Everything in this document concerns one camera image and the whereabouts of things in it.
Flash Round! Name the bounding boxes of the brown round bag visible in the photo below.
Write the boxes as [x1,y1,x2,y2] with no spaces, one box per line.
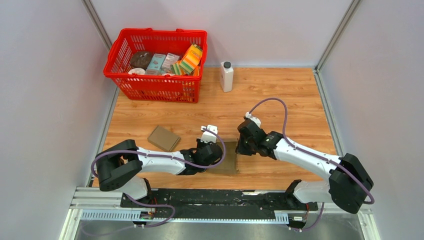
[129,50,153,70]

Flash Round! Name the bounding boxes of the green striped packet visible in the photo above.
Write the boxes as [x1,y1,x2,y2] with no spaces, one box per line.
[170,60,186,76]

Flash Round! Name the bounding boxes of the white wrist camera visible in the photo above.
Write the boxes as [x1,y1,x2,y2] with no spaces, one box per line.
[244,111,262,127]
[200,125,218,144]

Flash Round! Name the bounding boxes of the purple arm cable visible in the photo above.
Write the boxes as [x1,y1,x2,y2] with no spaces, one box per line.
[248,97,376,232]
[90,129,227,229]

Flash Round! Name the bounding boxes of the white bottle black cap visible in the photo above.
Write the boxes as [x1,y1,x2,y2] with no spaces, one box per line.
[220,61,234,93]

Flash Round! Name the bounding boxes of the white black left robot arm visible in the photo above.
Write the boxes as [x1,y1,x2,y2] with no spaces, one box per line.
[91,139,226,208]

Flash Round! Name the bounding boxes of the white round lid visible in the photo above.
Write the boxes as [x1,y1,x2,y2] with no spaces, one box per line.
[128,67,146,75]

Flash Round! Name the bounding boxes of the teal snack box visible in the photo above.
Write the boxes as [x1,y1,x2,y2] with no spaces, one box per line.
[145,53,166,76]

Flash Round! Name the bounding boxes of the red plastic shopping basket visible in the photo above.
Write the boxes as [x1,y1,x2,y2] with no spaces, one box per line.
[103,28,208,103]

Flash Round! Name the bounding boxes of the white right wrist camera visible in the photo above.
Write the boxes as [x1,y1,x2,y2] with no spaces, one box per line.
[244,111,262,127]

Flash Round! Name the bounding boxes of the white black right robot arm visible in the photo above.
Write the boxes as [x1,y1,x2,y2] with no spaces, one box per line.
[236,119,374,214]

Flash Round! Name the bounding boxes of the brown cardboard box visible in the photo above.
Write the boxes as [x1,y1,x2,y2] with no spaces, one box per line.
[147,125,181,152]

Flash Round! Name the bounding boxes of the grey pink snack box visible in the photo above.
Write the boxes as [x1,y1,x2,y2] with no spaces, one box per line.
[161,53,180,73]

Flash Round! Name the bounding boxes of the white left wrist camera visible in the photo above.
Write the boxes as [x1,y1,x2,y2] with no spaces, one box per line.
[200,125,218,144]

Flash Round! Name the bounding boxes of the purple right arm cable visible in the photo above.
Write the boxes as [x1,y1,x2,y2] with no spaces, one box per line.
[248,97,376,232]

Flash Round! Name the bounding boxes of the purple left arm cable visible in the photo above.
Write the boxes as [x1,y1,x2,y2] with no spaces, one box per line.
[90,129,227,229]

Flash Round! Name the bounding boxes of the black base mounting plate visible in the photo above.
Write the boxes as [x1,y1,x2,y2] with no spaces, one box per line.
[141,188,318,220]

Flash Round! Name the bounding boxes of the aluminium frame rail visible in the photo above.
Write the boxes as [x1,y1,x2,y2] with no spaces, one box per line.
[58,187,382,240]

